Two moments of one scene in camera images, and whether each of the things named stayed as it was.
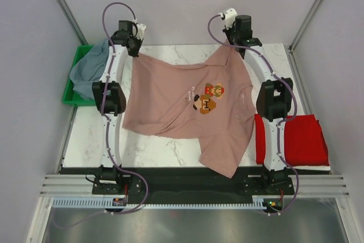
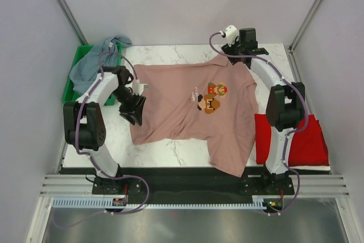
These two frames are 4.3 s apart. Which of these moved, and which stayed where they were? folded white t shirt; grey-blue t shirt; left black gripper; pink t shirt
Moved: left black gripper
Stayed: folded white t shirt; grey-blue t shirt; pink t shirt
